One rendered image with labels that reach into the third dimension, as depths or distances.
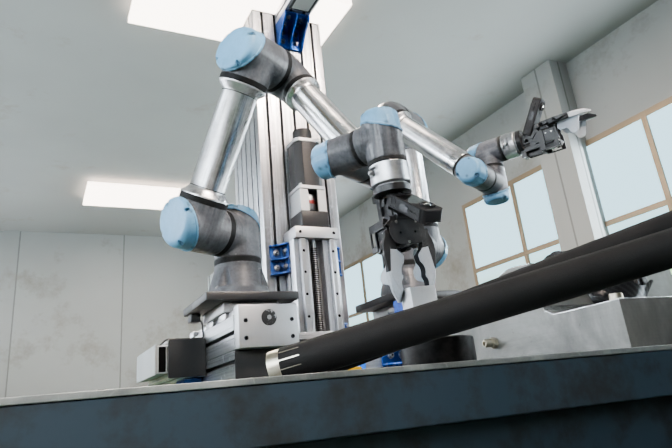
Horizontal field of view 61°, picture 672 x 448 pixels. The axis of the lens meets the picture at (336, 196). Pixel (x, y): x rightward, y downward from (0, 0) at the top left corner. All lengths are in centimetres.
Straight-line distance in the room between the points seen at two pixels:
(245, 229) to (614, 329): 94
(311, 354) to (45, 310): 736
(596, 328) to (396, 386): 40
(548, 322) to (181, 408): 55
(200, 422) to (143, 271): 766
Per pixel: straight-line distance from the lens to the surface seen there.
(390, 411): 38
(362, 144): 108
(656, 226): 58
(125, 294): 790
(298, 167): 169
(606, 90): 468
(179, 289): 802
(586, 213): 440
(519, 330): 84
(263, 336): 125
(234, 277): 139
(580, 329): 76
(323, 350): 48
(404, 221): 103
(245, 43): 135
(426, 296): 100
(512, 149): 173
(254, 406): 35
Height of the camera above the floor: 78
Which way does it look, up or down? 20 degrees up
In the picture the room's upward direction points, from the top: 6 degrees counter-clockwise
